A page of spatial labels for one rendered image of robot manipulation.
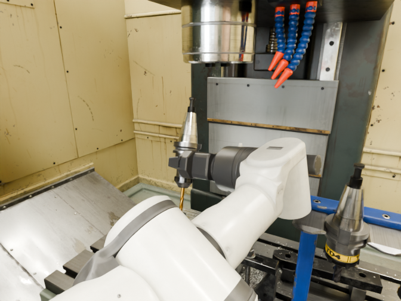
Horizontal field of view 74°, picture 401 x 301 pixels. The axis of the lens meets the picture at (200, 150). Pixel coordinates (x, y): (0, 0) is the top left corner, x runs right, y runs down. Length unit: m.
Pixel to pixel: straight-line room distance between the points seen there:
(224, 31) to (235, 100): 0.55
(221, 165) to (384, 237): 0.28
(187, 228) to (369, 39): 0.90
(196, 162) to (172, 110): 1.20
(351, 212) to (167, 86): 1.40
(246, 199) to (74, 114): 1.34
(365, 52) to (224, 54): 0.59
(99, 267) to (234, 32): 0.45
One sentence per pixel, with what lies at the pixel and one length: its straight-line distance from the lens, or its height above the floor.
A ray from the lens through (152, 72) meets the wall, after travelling 1.76.
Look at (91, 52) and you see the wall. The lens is 1.67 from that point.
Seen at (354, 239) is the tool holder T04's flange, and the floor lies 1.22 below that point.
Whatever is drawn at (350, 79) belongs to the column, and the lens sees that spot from 1.04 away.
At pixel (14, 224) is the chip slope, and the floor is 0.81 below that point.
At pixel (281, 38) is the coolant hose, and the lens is 0.56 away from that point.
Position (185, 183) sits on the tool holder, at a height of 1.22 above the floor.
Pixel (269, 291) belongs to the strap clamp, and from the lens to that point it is 0.76.
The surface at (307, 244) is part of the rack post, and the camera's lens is 0.58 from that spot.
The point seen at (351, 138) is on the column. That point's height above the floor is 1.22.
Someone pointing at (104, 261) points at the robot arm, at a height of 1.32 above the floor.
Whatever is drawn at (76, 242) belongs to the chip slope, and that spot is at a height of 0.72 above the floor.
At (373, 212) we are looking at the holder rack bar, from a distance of 0.56.
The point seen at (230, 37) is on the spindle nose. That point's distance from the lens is 0.55.
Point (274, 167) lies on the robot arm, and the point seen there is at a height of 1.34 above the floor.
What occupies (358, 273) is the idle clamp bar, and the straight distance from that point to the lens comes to 0.84.
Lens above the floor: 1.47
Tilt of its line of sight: 18 degrees down
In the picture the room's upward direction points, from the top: straight up
